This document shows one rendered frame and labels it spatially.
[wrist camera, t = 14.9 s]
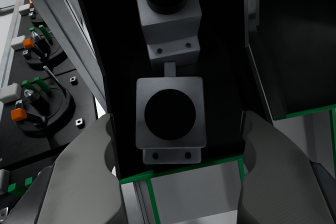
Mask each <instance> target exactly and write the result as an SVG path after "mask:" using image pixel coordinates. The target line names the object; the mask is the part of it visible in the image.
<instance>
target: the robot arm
mask: <svg viewBox="0 0 336 224"><path fill-rule="evenodd" d="M240 136H242V137H243V139H244V140H245V148H244V153H243V159H242V161H243V163H244V165H245V166H246V168H247V170H248V173H247V174H246V175H245V176H244V177H243V180H242V185H241V191H240V196H239V201H238V206H237V220H236V224H336V180H335V179H334V178H333V177H332V175H331V174H330V173H329V172H328V171H327V170H326V169H325V168H324V167H323V166H322V164H321V163H317V162H312V161H311V160H310V159H309V158H308V156H307V155H306V154H305V153H304V152H303V151H302V150H301V149H300V148H299V147H298V146H297V145H296V144H295V143H294V142H293V141H292V140H291V139H289V138H288V137H287V136H286V135H285V134H283V133H282V132H281V131H279V130H278V129H277V128H275V127H274V126H273V125H271V124H270V123H269V122H267V121H266V120H265V119H263V118H262V117H260V116H259V115H258V114H256V113H255V112H254V111H251V110H243V111H242V114H241V124H240ZM116 137H117V135H116V129H115V122H114V117H113V113H105V114H103V115H102V116H101V117H99V118H98V119H97V120H96V121H95V122H94V123H92V124H91V125H90V126H89V127H88V128H87V129H85V130H84V131H83V132H82V133H81V134H80V135H78V136H77V137H76V138H75V139H74V140H73V141H72V142H71V143H70V144H69V145H68V146H67V147H66V148H65V149H64V150H63V151H62V152H61V154H60V155H59V156H58V158H57V159H56V160H55V162H54V163H53V164H52V165H51V166H46V167H44V168H43V170H42V171H41V172H40V174H39V175H38V176H37V178H36V179H35V180H34V182H33V183H32V184H31V185H30V187H29V188H28V189H27V191H26V192H25V193H24V195H23V196H22V197H21V199H20V200H19V201H18V203H17V204H16V205H15V206H14V208H13V209H12V210H11V212H10V213H9V214H8V216H7V217H6V218H5V220H4V221H3V222H2V224H127V221H126V214H125V207H124V202H123V198H122V193H121V188H120V184H119V180H118V178H117V177H116V176H115V175H113V174H112V171H113V168H114V166H115V165H116V159H115V154H114V149H113V144H112V143H113V141H114V139H115V138H116Z"/></svg>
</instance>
